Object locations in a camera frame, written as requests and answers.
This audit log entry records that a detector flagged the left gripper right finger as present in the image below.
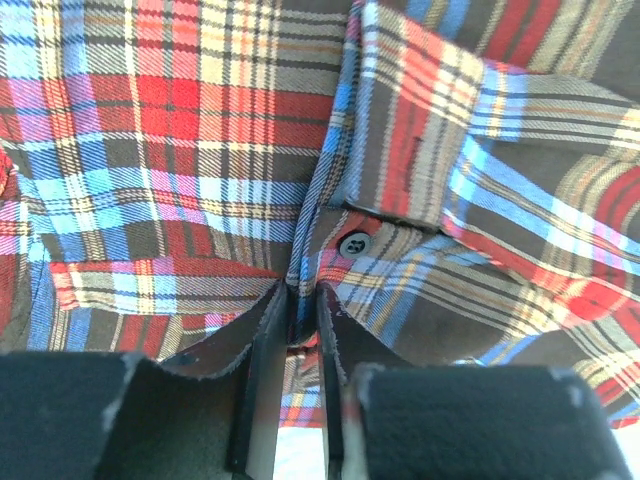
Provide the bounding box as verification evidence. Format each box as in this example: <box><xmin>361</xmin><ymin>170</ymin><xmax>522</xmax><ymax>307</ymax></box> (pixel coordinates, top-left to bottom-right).
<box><xmin>316</xmin><ymin>287</ymin><xmax>631</xmax><ymax>479</ymax></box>

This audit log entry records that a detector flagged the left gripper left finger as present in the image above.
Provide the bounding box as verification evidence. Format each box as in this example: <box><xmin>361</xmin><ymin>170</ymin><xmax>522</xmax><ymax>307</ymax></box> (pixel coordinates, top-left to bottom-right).
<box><xmin>1</xmin><ymin>284</ymin><xmax>288</xmax><ymax>479</ymax></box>

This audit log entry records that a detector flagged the red brown plaid shirt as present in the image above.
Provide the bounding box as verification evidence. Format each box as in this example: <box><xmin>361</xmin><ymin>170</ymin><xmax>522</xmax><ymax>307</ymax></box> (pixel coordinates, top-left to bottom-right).
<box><xmin>1</xmin><ymin>1</ymin><xmax>639</xmax><ymax>428</ymax></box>

